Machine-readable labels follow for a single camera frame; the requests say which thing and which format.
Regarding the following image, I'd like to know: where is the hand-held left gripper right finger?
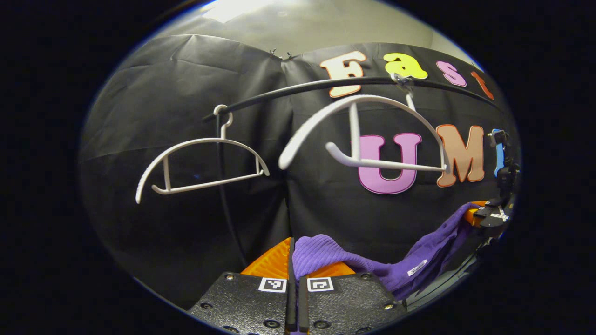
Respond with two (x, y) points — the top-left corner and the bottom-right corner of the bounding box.
(297, 261), (409, 335)

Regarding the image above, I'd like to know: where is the black backdrop cloth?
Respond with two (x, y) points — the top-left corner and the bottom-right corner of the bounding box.
(79, 35), (521, 310)

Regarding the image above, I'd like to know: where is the clear tape wrap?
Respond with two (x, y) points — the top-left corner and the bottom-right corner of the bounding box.
(390, 72), (414, 92)

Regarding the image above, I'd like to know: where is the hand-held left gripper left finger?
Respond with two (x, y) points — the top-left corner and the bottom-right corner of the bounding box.
(188, 237), (297, 335)

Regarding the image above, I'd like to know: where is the purple ribbed shirt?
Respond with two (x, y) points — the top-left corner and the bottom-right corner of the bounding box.
(292, 202), (480, 301)

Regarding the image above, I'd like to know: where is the white plastic hanger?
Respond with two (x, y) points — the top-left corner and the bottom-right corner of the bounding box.
(135, 105), (271, 204)
(278, 91), (451, 174)

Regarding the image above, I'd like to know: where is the black clothes rack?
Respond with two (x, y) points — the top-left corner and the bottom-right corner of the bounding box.
(203, 76), (503, 268)

